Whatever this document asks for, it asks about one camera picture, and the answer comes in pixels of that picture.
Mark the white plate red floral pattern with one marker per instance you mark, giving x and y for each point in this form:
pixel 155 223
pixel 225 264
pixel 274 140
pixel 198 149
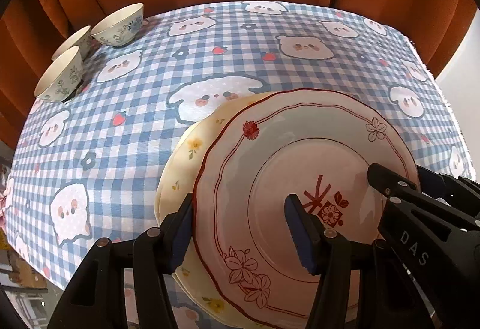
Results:
pixel 262 164

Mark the blue checked cartoon tablecloth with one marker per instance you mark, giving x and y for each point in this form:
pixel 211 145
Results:
pixel 262 63

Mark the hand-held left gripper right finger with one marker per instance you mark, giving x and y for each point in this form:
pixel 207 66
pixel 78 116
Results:
pixel 302 235

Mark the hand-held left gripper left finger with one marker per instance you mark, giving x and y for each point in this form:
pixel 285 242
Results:
pixel 180 235

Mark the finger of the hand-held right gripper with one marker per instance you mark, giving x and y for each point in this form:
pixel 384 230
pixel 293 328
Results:
pixel 390 181
pixel 438 182

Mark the white bowl blue floral print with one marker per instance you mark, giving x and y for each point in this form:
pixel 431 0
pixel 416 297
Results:
pixel 77 38
pixel 118 27
pixel 60 76

